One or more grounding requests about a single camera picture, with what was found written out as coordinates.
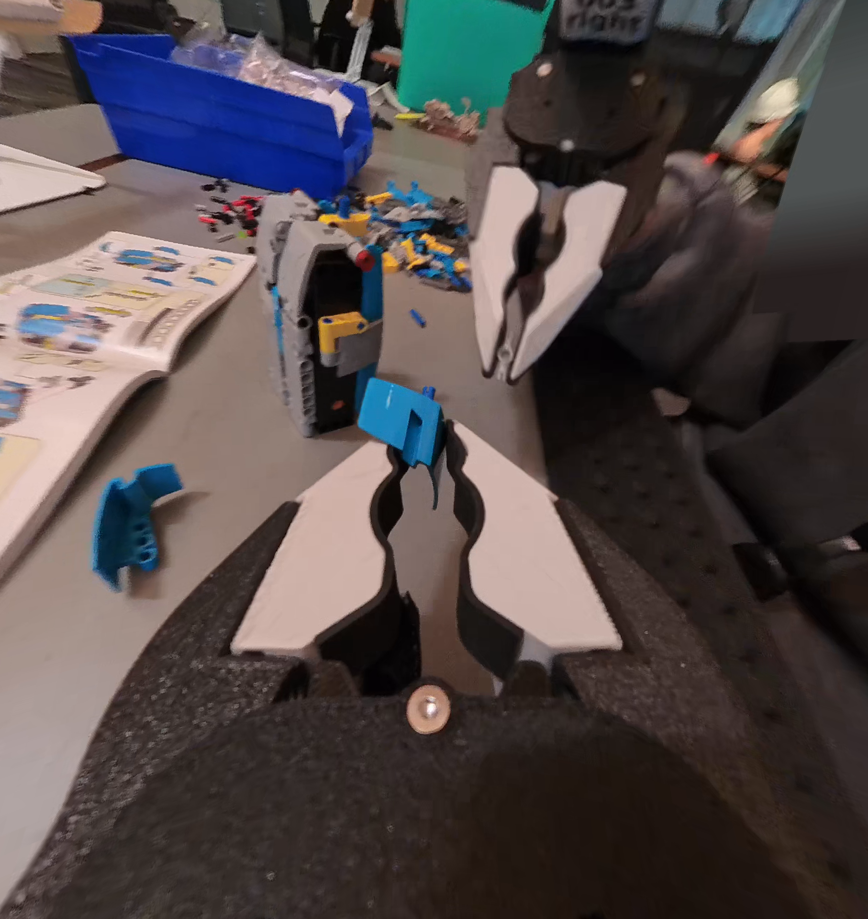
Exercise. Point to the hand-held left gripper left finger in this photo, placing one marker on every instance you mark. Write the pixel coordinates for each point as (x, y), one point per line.
(312, 567)

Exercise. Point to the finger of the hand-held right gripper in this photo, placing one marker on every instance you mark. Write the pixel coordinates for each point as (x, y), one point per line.
(495, 251)
(577, 244)

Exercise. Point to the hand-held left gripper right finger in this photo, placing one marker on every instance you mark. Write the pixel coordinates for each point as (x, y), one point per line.
(541, 567)

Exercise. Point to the small grey connector piece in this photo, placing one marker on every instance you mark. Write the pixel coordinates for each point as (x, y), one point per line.
(504, 355)

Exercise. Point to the blue curved panel piece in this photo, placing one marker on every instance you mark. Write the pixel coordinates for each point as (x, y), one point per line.
(391, 413)
(129, 524)

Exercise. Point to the grey desk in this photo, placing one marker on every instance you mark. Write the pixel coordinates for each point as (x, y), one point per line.
(226, 467)

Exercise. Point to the pile of building parts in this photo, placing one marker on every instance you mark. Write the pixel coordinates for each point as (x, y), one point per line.
(405, 230)

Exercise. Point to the blue connector pin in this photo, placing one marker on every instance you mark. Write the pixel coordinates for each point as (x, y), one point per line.
(417, 319)

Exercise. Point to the green plastic board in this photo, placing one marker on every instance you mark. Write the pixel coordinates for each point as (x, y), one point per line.
(463, 57)

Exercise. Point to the wooden puzzle model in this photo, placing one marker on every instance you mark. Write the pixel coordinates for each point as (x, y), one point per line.
(448, 118)

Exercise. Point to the yellow marker pen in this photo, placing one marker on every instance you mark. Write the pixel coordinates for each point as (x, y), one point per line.
(409, 115)

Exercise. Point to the mannequin bust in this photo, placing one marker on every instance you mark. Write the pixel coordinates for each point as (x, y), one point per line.
(760, 140)

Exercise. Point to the white hard hat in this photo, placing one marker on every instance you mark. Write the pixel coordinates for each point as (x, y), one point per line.
(777, 99)

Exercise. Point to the grey blue toy robot build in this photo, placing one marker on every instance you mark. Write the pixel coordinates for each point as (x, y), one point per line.
(297, 251)

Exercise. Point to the plywood stand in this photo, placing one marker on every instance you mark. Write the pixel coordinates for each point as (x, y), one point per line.
(361, 36)

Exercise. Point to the empty clear plastic bags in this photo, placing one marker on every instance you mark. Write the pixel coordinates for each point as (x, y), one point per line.
(276, 72)

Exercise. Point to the blue storage bin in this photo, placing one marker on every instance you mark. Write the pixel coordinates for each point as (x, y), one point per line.
(226, 136)

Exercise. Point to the instruction booklet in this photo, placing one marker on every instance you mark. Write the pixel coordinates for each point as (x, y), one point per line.
(118, 301)

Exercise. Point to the white folding stand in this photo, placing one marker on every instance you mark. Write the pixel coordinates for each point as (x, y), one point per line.
(18, 179)

